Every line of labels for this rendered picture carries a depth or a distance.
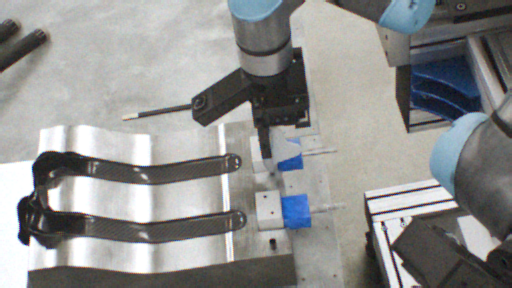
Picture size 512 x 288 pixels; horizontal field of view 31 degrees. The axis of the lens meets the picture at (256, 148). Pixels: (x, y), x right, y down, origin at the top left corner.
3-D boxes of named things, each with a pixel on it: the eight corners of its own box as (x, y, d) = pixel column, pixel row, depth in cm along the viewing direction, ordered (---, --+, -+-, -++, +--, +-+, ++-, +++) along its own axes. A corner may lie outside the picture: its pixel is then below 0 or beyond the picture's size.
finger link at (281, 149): (305, 179, 137) (299, 130, 131) (265, 184, 137) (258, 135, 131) (303, 166, 139) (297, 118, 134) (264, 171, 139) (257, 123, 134)
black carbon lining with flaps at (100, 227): (242, 157, 145) (234, 119, 137) (250, 243, 135) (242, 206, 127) (26, 186, 146) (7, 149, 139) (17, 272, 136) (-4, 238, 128)
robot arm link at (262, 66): (236, 60, 119) (233, 17, 124) (241, 84, 122) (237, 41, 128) (294, 52, 119) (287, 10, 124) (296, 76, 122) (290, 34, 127)
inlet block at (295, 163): (335, 146, 145) (333, 124, 141) (340, 171, 142) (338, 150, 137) (253, 158, 145) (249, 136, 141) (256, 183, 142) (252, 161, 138)
